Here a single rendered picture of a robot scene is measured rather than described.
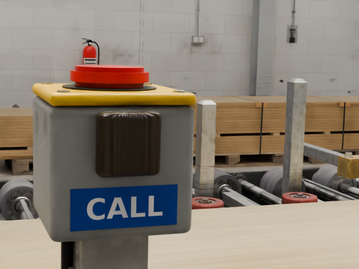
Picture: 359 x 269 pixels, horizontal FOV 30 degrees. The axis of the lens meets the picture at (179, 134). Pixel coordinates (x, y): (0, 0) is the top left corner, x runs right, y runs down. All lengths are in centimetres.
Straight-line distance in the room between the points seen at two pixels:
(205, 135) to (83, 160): 122
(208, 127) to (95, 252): 120
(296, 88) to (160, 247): 62
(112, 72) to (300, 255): 85
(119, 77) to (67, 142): 4
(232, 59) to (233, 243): 701
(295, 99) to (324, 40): 711
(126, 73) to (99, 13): 733
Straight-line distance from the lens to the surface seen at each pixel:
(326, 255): 115
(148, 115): 31
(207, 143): 153
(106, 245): 34
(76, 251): 34
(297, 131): 163
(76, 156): 31
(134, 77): 33
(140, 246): 35
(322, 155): 187
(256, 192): 202
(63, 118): 31
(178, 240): 118
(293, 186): 165
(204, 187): 155
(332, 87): 882
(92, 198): 31
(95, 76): 33
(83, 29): 761
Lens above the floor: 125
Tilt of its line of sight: 8 degrees down
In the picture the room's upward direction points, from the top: 2 degrees clockwise
